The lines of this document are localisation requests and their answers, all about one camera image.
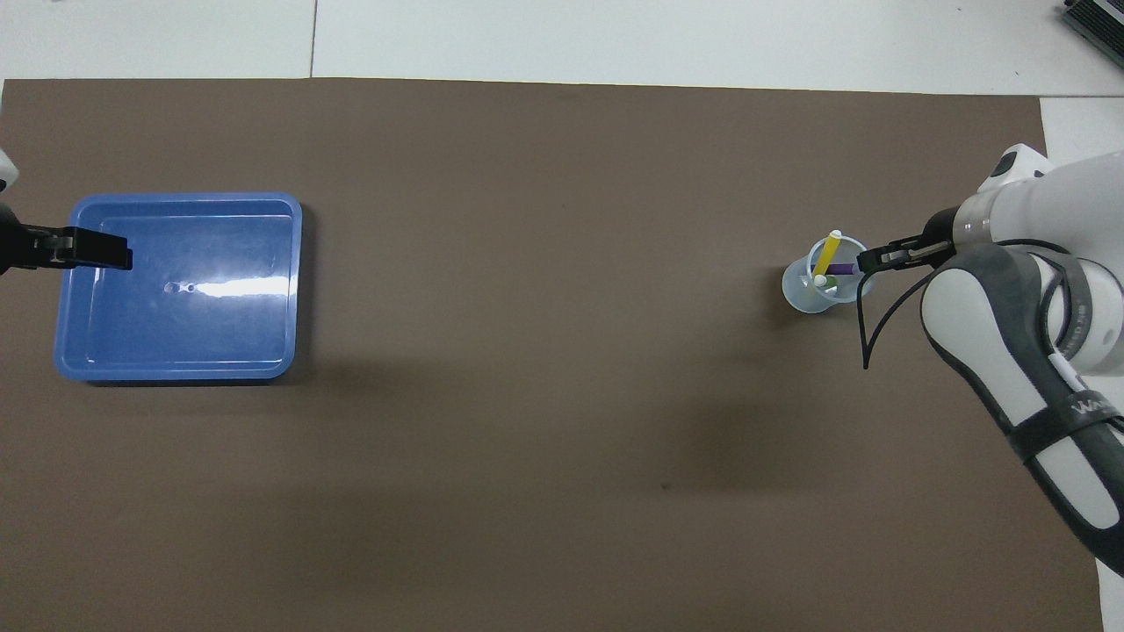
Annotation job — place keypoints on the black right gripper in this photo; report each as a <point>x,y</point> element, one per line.
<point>940,239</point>

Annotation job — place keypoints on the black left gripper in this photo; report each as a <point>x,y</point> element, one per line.
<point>26,247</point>

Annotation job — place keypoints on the purple pen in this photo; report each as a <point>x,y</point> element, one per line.
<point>845,269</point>

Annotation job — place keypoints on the yellow pen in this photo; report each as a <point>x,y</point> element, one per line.
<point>826,254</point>

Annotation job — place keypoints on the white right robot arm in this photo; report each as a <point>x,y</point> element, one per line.
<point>1010,351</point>

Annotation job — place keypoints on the blue plastic tray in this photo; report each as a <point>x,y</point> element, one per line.
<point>219,342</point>

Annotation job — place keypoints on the translucent plastic cup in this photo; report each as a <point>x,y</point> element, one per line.
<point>801,294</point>

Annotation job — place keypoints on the dark ribbed device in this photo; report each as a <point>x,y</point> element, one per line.
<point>1098,22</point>

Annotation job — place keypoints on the brown table mat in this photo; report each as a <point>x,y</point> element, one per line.
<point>562,351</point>

